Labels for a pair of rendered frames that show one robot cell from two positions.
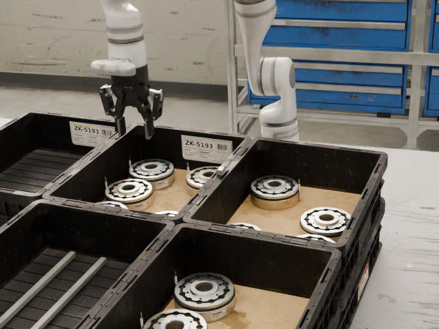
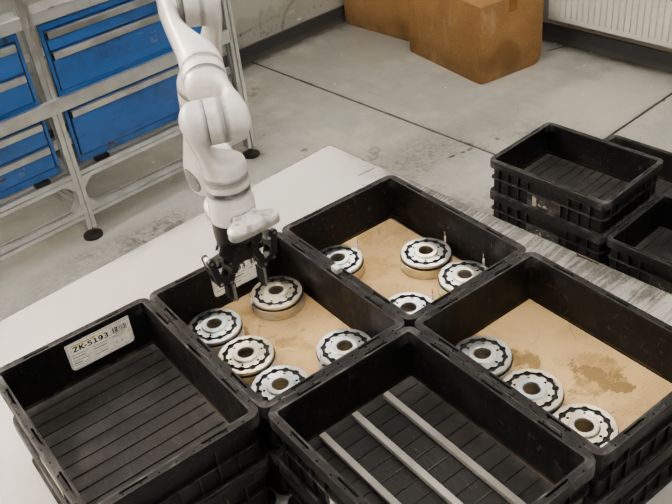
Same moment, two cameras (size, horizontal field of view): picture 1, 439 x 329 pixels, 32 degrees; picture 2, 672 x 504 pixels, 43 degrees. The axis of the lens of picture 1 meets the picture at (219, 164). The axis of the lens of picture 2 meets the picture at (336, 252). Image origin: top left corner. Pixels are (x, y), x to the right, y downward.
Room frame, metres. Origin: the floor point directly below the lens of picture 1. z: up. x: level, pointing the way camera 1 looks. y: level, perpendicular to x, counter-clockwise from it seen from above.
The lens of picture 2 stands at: (0.67, 1.05, 1.88)
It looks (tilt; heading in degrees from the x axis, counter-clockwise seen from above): 36 degrees down; 303
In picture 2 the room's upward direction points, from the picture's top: 7 degrees counter-clockwise
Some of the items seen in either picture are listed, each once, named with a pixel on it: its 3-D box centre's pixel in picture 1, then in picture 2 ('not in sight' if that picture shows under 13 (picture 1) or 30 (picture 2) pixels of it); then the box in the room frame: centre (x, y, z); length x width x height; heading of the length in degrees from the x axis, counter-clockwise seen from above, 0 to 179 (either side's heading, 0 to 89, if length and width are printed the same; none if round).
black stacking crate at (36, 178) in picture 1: (36, 173); (128, 418); (1.54, 0.41, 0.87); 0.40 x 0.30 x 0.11; 157
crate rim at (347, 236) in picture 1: (292, 189); (399, 243); (1.30, -0.14, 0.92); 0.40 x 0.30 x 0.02; 157
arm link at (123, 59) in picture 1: (122, 51); (237, 203); (1.42, 0.18, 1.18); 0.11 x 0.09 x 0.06; 158
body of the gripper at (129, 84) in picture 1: (130, 83); (237, 236); (1.44, 0.17, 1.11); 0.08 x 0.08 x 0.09
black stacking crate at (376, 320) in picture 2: (155, 191); (276, 334); (1.42, 0.14, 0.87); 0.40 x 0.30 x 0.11; 157
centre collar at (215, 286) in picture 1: (204, 287); (482, 354); (1.07, 0.04, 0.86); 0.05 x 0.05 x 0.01
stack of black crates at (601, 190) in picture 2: not in sight; (570, 223); (1.23, -1.10, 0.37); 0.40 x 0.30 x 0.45; 162
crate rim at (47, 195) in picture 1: (154, 170); (272, 313); (1.42, 0.14, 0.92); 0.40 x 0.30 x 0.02; 157
